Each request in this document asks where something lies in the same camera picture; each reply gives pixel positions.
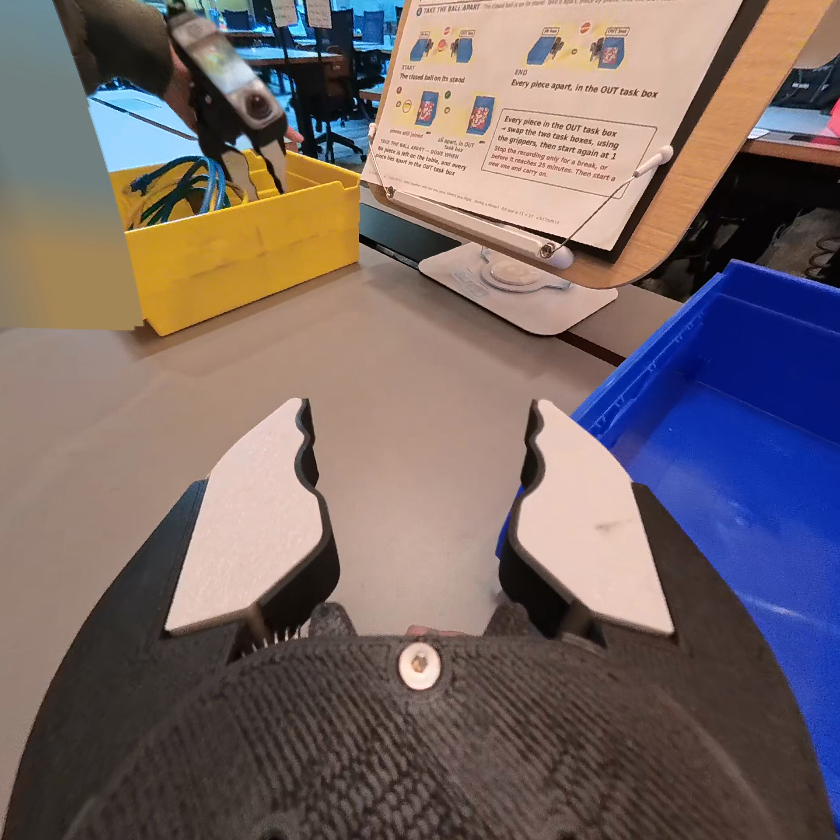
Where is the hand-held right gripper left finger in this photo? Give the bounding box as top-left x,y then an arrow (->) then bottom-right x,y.
164,397 -> 341,641

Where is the wooden background desk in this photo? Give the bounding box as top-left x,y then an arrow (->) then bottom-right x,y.
740,105 -> 840,168

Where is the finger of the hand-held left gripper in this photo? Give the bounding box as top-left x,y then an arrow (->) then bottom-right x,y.
220,147 -> 250,199
252,138 -> 290,195

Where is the yellow plastic bin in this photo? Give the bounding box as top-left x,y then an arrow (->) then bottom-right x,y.
108,150 -> 362,337

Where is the white box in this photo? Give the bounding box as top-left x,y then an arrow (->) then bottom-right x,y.
418,241 -> 619,337

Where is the wooden background table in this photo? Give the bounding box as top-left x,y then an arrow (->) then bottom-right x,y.
233,42 -> 352,83

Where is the blue plastic bin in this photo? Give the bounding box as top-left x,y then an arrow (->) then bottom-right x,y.
495,259 -> 840,824

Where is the printed instruction sheet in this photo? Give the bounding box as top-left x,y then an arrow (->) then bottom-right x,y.
361,0 -> 744,253

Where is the blue ethernet cable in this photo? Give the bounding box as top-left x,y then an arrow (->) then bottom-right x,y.
187,156 -> 232,216

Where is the wooden document stand board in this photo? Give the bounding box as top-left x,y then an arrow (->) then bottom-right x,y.
364,0 -> 836,291

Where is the person's left forearm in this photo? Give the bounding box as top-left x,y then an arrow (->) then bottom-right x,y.
52,0 -> 191,99

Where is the person's left hand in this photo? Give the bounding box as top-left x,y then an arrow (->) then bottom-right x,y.
162,49 -> 199,139

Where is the black office chair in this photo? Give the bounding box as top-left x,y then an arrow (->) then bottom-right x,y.
308,7 -> 389,165

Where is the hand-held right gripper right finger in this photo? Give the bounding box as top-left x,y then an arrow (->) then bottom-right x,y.
499,399 -> 677,641

